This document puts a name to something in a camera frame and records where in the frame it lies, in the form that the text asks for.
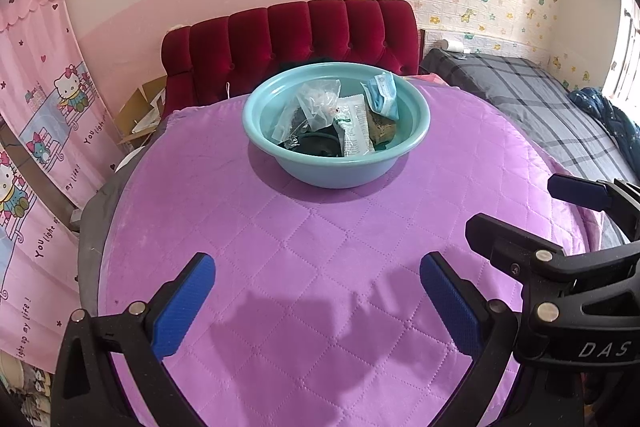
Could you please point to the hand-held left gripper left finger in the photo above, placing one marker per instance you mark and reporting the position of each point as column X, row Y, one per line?
column 185, row 307

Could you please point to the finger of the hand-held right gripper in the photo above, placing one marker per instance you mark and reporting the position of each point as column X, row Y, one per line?
column 500, row 239
column 580, row 189

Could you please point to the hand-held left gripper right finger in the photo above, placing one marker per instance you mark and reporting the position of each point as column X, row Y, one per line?
column 450, row 302

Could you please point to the brown cloth pouch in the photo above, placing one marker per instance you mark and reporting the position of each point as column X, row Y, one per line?
column 382, row 129

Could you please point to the teal plastic basin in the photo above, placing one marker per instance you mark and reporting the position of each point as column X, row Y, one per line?
column 325, row 172

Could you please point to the white snack packet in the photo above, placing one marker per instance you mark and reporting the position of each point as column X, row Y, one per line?
column 355, row 127

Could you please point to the black glove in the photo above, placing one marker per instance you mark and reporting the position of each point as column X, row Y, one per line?
column 315, row 147

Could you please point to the clear plastic bag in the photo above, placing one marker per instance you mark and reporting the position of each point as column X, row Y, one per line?
column 317, row 104

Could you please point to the dark blue cloth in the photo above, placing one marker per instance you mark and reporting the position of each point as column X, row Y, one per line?
column 607, row 122

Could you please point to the purple quilted cloth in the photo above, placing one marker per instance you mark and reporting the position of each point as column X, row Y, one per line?
column 225, row 217

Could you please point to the grey plaid bed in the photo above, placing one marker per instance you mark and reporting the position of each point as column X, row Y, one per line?
column 525, row 92

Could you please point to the bright window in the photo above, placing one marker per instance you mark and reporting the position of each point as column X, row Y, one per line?
column 625, row 47

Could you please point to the white plate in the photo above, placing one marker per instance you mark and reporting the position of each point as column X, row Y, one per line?
column 125, row 161

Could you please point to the cardboard box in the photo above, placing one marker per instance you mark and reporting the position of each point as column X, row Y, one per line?
column 142, row 112

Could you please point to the red velvet sofa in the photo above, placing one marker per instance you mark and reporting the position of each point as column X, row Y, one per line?
column 300, row 32

